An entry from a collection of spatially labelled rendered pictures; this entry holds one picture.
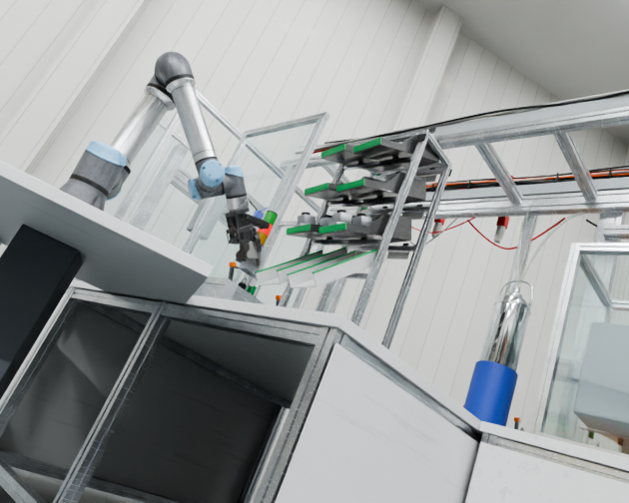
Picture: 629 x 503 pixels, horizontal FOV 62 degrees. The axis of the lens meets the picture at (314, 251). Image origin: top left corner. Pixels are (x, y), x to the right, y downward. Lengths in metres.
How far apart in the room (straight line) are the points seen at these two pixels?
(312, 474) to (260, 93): 4.76
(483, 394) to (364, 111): 4.35
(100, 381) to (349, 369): 1.53
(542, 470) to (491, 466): 0.14
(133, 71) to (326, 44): 2.10
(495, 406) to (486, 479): 0.42
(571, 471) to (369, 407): 0.61
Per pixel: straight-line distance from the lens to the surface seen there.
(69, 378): 2.46
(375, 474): 1.34
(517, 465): 1.67
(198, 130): 1.74
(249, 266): 1.88
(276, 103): 5.59
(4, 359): 1.55
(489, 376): 2.06
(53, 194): 1.23
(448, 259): 5.83
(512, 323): 2.14
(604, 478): 1.61
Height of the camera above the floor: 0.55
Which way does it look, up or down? 21 degrees up
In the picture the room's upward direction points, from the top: 23 degrees clockwise
